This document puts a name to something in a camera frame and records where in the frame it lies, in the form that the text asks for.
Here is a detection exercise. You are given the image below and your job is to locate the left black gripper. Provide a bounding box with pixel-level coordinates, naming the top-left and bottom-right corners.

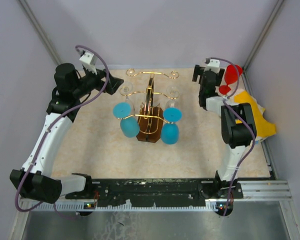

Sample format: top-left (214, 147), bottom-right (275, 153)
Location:
top-left (72, 63), bottom-right (123, 98)

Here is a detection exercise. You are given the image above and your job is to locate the clear wine glass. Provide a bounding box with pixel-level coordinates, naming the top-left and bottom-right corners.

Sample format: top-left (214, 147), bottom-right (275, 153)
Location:
top-left (165, 85), bottom-right (182, 109)
top-left (119, 82), bottom-right (134, 104)

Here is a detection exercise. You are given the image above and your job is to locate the red plastic wine glass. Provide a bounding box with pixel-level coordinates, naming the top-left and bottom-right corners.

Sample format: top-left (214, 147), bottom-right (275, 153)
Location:
top-left (218, 64), bottom-right (243, 95)

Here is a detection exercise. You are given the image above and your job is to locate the blue wine glass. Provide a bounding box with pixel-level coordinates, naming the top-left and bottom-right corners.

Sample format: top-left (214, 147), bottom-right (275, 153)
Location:
top-left (112, 102), bottom-right (140, 138)
top-left (160, 107), bottom-right (182, 145)

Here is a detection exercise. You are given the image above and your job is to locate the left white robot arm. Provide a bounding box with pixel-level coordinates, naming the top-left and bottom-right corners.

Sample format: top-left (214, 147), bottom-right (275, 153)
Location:
top-left (9, 63), bottom-right (124, 209)

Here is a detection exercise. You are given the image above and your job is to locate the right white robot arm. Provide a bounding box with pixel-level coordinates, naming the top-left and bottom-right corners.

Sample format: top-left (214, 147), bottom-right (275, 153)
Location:
top-left (192, 60), bottom-right (257, 198)

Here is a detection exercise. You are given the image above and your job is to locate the patterned yellow cloth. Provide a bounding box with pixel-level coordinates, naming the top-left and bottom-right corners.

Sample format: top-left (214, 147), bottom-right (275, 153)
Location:
top-left (230, 88), bottom-right (277, 142)

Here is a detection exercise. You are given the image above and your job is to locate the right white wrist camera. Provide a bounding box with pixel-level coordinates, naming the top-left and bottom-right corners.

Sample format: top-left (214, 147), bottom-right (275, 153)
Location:
top-left (203, 58), bottom-right (221, 74)

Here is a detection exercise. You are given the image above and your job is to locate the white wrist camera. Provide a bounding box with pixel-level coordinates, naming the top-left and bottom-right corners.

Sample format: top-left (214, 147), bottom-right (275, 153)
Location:
top-left (79, 51), bottom-right (98, 75)
top-left (203, 58), bottom-right (221, 74)

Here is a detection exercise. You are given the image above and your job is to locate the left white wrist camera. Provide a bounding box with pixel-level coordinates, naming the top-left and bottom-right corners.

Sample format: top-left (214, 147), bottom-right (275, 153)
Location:
top-left (79, 51), bottom-right (98, 75)

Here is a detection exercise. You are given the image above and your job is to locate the gold wire glass rack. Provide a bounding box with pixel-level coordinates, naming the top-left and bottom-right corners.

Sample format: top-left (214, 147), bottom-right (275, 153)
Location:
top-left (126, 68), bottom-right (180, 143)

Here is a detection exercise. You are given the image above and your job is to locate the left aluminium corner post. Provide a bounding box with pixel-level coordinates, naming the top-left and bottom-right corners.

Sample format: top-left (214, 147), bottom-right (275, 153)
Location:
top-left (16, 0), bottom-right (63, 65)

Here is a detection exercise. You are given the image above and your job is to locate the aluminium corner post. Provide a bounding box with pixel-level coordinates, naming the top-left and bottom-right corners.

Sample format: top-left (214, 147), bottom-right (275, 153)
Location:
top-left (243, 0), bottom-right (286, 72)
top-left (16, 0), bottom-right (63, 65)

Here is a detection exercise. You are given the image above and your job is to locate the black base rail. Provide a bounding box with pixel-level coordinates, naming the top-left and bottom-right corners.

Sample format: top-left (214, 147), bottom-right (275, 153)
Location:
top-left (22, 177), bottom-right (291, 217)

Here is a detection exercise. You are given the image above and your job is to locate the right aluminium corner post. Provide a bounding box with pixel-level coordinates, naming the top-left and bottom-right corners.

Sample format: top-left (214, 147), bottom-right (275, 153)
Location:
top-left (243, 0), bottom-right (286, 72)

